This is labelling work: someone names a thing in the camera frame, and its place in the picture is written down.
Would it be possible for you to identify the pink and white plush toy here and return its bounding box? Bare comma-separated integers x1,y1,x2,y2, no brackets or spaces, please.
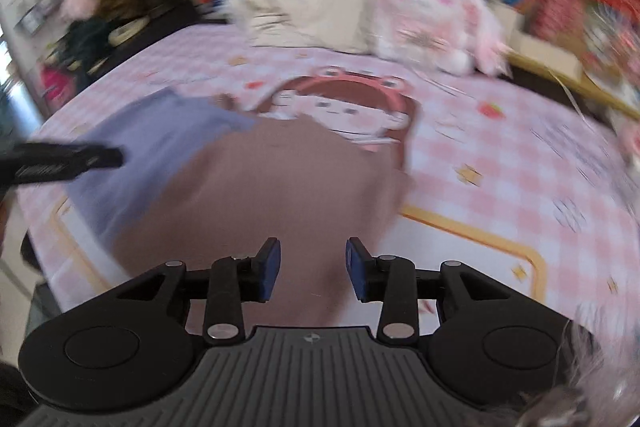
369,0,512,76

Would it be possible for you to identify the pale fluffy cloth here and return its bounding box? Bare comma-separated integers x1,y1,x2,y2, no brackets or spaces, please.
515,319,640,427

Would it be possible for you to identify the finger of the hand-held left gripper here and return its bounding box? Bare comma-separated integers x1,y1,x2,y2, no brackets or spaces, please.
0,142,125,188

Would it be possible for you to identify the purple and brown sweater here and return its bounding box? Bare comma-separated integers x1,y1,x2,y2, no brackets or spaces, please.
64,87,418,328

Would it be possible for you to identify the dark green garment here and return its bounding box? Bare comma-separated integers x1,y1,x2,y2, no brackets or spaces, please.
52,17,118,75

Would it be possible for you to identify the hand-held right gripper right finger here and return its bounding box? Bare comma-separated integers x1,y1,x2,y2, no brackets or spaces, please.
345,237,507,348

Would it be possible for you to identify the white strap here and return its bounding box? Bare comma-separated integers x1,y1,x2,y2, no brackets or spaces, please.
106,17,152,48

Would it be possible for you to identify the pink checked printed blanket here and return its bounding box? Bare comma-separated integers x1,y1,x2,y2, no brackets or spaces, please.
17,24,640,333

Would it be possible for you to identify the beige garment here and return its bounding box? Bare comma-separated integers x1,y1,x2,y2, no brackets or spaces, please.
234,0,383,54

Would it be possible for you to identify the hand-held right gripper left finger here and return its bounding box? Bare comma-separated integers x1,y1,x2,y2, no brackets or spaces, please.
116,237,282,348

